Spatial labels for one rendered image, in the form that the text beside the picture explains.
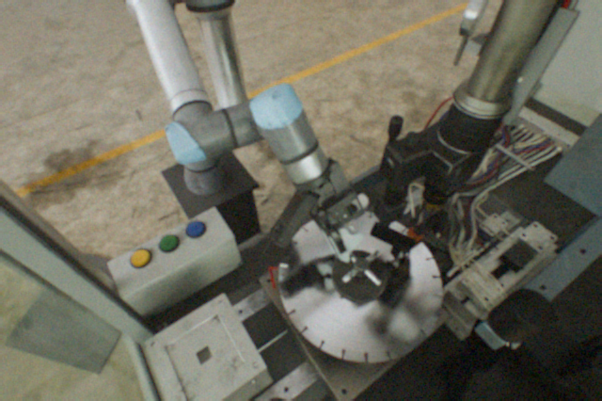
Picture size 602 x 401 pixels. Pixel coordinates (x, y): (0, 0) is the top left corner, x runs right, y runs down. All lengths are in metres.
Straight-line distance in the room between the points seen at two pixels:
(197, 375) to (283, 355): 0.22
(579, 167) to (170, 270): 0.76
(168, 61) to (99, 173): 1.90
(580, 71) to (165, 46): 0.62
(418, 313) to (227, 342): 0.38
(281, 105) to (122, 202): 1.86
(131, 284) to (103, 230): 1.38
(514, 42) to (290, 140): 0.30
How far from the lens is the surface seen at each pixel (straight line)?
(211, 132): 0.61
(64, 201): 2.50
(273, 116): 0.52
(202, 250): 0.85
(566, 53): 0.52
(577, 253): 0.80
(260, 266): 0.97
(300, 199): 0.60
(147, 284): 0.85
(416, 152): 0.53
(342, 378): 0.77
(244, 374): 0.73
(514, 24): 0.48
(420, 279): 0.76
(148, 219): 2.15
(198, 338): 0.77
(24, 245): 0.54
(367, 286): 0.71
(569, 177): 0.59
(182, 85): 0.66
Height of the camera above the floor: 1.61
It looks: 53 degrees down
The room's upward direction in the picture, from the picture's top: 3 degrees counter-clockwise
